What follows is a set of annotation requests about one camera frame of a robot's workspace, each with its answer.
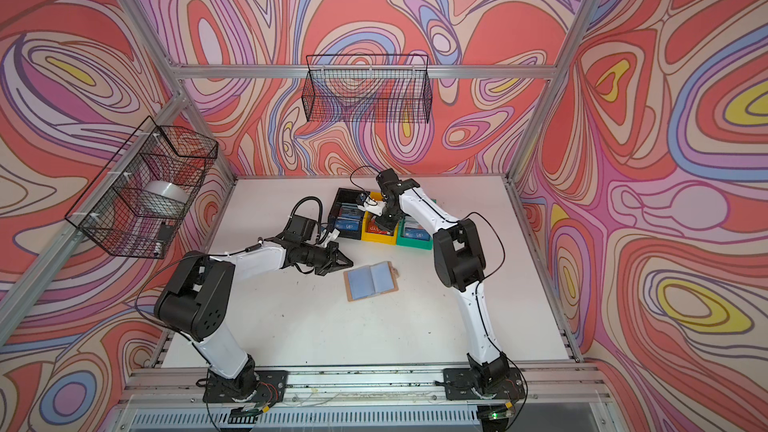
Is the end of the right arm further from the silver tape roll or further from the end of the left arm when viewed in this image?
the silver tape roll

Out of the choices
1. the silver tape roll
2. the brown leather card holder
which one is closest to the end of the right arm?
the brown leather card holder

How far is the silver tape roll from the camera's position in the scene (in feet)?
2.32

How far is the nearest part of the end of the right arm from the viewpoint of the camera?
751 millimetres

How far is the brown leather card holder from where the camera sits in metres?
0.91

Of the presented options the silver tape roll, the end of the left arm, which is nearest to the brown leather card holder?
the end of the left arm

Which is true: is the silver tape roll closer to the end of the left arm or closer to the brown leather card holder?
the end of the left arm

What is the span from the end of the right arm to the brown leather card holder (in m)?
0.14

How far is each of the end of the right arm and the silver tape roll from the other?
1.65 ft

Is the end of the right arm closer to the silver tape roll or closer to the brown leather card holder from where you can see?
the brown leather card holder

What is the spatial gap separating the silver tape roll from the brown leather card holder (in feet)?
1.56
